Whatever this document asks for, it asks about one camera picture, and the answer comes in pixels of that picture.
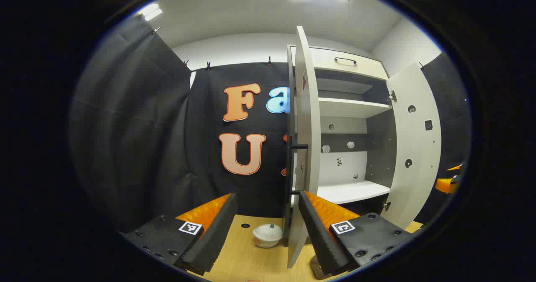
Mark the white cabinet shelf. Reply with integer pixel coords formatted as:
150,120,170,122
318,97,393,119

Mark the white lidded bowl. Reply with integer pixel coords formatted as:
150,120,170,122
253,223,283,249

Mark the black backdrop cloth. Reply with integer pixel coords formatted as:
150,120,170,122
69,14,472,232

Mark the black left door handle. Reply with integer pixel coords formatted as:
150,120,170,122
287,135,309,195

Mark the white cabinet door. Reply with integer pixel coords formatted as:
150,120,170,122
380,62,443,231
286,26,322,270

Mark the white cabinet drawer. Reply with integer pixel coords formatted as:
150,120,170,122
291,46,389,81

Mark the white shoe cabinet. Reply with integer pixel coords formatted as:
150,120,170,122
287,44,398,207

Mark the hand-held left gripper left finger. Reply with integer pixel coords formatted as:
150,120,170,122
121,192,239,274

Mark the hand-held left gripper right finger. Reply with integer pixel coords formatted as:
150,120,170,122
297,190,414,276

